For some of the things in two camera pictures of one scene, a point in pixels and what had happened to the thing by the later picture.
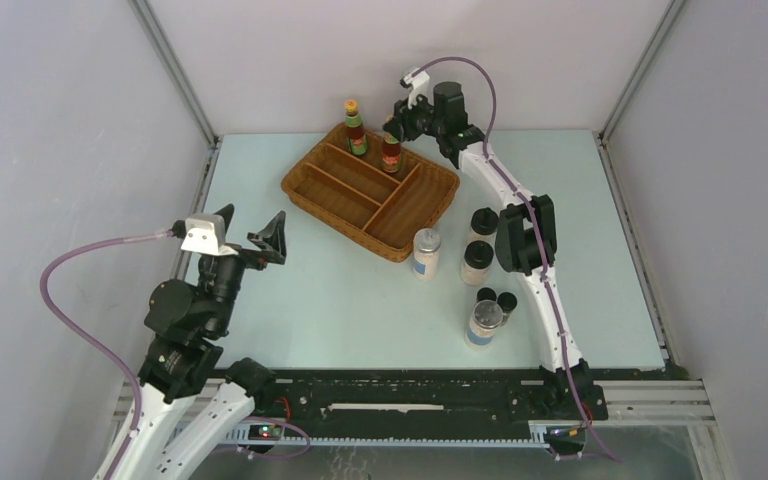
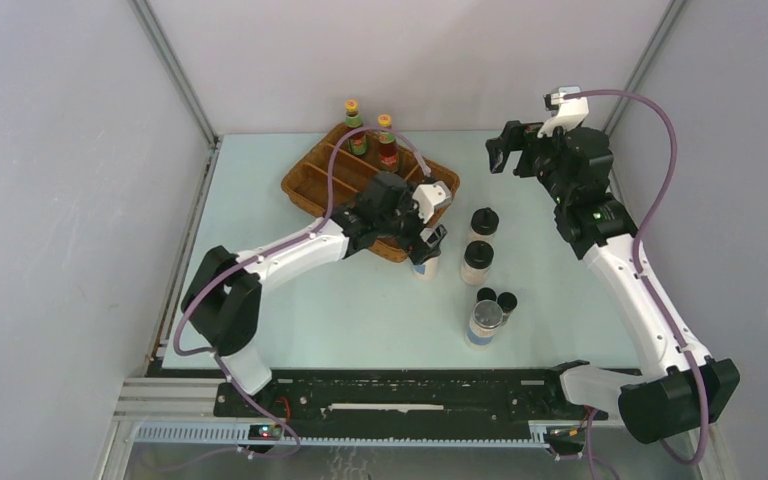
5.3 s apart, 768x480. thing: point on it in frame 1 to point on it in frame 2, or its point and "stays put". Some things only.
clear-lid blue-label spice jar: [486, 316] stays put
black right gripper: [402, 123] to [514, 137]
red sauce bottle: [391, 153] stays put
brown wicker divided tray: [354, 197] stays put
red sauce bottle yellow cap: [355, 133] stays put
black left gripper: [273, 239] to [420, 250]
